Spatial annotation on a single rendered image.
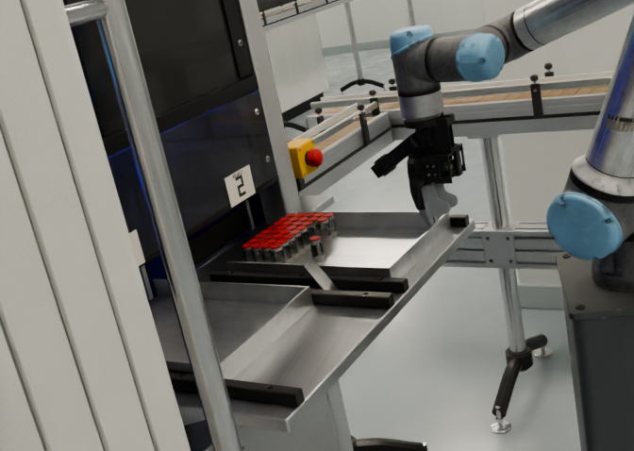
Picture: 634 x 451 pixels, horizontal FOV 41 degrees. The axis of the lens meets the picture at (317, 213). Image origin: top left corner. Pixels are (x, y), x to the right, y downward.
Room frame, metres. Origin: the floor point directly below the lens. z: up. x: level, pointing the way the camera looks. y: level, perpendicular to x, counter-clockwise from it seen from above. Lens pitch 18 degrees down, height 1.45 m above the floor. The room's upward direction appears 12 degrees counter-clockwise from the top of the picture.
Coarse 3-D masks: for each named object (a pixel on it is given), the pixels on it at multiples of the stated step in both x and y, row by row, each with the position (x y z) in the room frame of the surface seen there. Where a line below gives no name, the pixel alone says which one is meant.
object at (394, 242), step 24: (336, 216) 1.65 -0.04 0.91; (360, 216) 1.61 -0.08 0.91; (384, 216) 1.58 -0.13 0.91; (408, 216) 1.56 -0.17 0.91; (336, 240) 1.57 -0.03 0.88; (360, 240) 1.54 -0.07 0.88; (384, 240) 1.52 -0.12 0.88; (408, 240) 1.49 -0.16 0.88; (432, 240) 1.44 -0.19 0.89; (240, 264) 1.47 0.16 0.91; (264, 264) 1.44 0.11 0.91; (288, 264) 1.41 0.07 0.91; (336, 264) 1.44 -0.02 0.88; (360, 264) 1.42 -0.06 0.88; (384, 264) 1.40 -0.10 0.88; (408, 264) 1.35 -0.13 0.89
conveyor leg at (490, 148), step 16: (480, 144) 2.32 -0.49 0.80; (496, 144) 2.30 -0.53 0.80; (496, 160) 2.30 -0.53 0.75; (496, 176) 2.30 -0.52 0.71; (496, 192) 2.30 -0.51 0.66; (496, 208) 2.30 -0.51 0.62; (496, 224) 2.30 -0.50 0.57; (512, 272) 2.30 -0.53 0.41; (512, 288) 2.30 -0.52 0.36; (512, 304) 2.30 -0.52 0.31; (512, 320) 2.30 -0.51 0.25; (512, 336) 2.30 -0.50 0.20; (512, 352) 2.31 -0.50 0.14
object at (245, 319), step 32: (160, 288) 1.47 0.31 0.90; (224, 288) 1.39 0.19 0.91; (256, 288) 1.35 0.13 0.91; (288, 288) 1.31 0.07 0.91; (160, 320) 1.36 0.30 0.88; (224, 320) 1.30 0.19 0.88; (256, 320) 1.27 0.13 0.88; (288, 320) 1.23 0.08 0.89; (224, 352) 1.18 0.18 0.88; (256, 352) 1.15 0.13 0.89
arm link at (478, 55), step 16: (480, 32) 1.40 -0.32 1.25; (496, 32) 1.42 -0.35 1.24; (432, 48) 1.40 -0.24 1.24; (448, 48) 1.37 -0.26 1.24; (464, 48) 1.35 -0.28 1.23; (480, 48) 1.33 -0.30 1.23; (496, 48) 1.36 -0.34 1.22; (432, 64) 1.39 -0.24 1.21; (448, 64) 1.37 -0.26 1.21; (464, 64) 1.35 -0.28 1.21; (480, 64) 1.33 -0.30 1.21; (496, 64) 1.35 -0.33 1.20; (448, 80) 1.39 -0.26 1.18; (464, 80) 1.37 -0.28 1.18; (480, 80) 1.36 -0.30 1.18
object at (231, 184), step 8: (248, 168) 1.64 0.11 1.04; (232, 176) 1.59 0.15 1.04; (248, 176) 1.63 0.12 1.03; (232, 184) 1.59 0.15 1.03; (240, 184) 1.61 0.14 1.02; (248, 184) 1.63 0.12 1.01; (232, 192) 1.58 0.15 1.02; (248, 192) 1.63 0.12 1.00; (232, 200) 1.58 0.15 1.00; (240, 200) 1.60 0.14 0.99
